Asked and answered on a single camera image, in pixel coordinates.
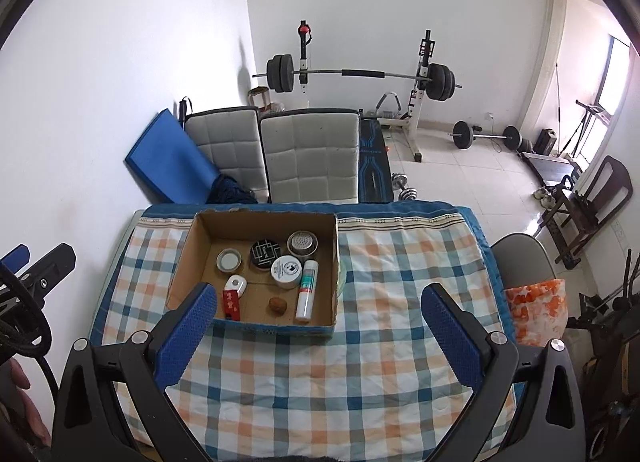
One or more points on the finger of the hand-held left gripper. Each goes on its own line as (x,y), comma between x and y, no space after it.
(15,257)
(50,267)

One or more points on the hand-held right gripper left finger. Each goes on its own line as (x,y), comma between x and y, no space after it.
(187,332)

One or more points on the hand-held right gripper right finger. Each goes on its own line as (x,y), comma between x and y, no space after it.
(450,332)

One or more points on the red box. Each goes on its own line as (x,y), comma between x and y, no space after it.
(231,307)

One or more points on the white plastic gadget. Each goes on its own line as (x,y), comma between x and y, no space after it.
(234,286)

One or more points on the round metal tin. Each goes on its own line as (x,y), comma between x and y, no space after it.
(229,261)

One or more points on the brown ball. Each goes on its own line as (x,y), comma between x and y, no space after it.
(276,305)

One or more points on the cardboard box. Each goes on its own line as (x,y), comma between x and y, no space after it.
(210,229)

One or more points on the black patterned round tin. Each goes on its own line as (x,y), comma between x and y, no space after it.
(265,252)

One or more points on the white round jar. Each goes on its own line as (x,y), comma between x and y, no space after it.
(286,269)

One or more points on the white pill bottle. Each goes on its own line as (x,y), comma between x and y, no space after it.
(306,297)

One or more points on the perforated round tin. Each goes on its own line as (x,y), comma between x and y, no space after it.
(302,242)

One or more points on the person's left hand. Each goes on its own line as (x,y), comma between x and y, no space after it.
(20,379)

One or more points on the orange patterned bag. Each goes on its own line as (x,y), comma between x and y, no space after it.
(535,309)

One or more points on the grey folding chair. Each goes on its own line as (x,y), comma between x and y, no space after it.
(520,257)

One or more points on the checked blanket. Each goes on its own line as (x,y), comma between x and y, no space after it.
(350,392)

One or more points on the pale round dish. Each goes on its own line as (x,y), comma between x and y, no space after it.
(341,277)

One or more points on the dark blue knitted cloth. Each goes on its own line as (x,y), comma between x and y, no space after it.
(230,189)

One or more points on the chrome dumbbell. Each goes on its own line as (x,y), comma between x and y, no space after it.
(405,189)

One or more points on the blue exercise mat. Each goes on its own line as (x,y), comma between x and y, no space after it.
(170,162)

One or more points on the white shoe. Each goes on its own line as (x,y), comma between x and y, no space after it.
(547,201)
(537,193)

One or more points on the black exercise bike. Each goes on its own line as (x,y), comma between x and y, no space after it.
(615,322)

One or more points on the white padded chair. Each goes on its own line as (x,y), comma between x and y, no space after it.
(310,157)
(225,152)

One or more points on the treadmill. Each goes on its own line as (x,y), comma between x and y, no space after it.
(550,164)

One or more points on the barbell with small plates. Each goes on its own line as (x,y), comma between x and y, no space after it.
(462,134)

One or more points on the white barbell rack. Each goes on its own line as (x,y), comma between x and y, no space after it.
(415,127)

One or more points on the dark wooden chair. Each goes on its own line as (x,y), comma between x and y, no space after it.
(610,182)

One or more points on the small wooden stool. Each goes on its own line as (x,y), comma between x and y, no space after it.
(260,97)

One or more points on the barbell with large plates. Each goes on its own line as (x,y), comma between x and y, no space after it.
(360,73)

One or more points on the window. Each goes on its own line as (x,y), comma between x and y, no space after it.
(615,72)

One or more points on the grey exercise frame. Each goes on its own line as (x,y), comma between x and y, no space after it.
(387,104)

